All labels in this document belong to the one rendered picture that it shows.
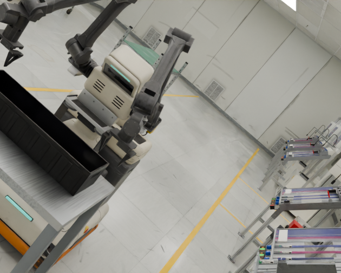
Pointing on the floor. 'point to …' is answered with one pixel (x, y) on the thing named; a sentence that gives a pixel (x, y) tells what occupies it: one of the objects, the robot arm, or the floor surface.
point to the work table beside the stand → (43, 199)
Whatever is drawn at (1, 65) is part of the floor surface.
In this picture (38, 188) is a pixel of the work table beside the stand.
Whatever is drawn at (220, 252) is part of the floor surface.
